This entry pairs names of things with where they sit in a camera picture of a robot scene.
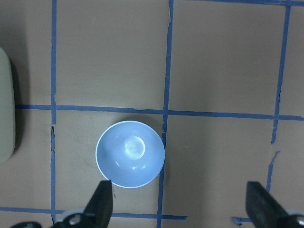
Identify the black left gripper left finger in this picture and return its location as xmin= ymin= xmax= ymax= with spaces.
xmin=83 ymin=180 xmax=113 ymax=228

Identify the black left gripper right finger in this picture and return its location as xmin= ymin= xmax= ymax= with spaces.
xmin=246 ymin=181 xmax=295 ymax=228

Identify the light blue bowl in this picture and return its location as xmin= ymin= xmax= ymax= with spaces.
xmin=95 ymin=121 xmax=165 ymax=189

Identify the cream metal toaster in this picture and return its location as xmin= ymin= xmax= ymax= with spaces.
xmin=0 ymin=49 xmax=16 ymax=163

